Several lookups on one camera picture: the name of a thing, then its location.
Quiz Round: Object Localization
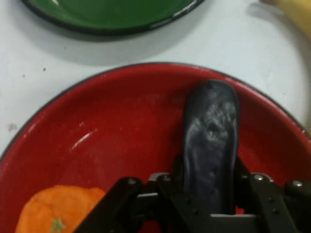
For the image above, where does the dark purple toy eggplant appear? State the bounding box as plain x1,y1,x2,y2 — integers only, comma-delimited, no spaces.
181,79,241,216

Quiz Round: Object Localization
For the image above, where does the green enamel plate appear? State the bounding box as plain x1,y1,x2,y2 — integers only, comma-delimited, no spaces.
21,0,207,35

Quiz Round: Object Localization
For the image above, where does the orange toy carrot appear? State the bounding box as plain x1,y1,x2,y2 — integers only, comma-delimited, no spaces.
15,184,108,233

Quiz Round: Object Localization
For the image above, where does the yellow toy banana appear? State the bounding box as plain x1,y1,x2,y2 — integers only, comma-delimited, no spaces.
257,0,311,49

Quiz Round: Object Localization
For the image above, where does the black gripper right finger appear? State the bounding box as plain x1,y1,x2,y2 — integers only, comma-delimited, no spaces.
232,155,311,233

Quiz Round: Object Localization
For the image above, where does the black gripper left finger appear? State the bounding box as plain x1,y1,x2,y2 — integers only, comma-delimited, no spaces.
77,155,211,233

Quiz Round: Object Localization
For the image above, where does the red enamel plate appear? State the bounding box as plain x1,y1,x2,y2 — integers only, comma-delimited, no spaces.
0,62,311,233

